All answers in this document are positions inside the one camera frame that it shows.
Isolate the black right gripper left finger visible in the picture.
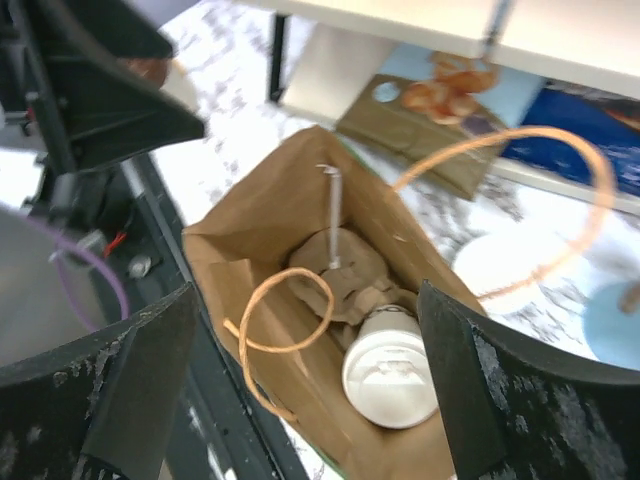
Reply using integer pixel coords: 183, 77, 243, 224
1, 283, 198, 479

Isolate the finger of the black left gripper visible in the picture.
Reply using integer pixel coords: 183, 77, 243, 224
29, 1, 205, 173

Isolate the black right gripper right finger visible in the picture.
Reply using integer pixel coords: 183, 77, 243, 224
417, 282, 639, 480

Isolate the white plastic lid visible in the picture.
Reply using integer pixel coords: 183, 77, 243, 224
342, 330, 438, 429

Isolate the green paper bag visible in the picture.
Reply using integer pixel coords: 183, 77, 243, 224
183, 127, 488, 479

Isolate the single brown cup carrier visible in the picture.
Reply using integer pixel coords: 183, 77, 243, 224
289, 228, 417, 350

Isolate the single white stirrer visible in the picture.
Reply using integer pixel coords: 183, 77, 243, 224
316, 164, 343, 270

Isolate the white paper cup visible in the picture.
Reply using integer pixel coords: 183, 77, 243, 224
358, 304, 421, 338

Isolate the light blue cup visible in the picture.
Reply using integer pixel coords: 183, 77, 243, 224
582, 281, 639, 370

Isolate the blue snack bag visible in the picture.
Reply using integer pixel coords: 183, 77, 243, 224
499, 82, 640, 199

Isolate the brown snack bag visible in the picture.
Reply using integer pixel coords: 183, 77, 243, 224
334, 42, 546, 201

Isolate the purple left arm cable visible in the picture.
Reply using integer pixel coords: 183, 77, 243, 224
29, 214, 132, 324

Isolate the black frame beige shelf rack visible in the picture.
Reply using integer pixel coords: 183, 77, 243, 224
244, 0, 640, 216

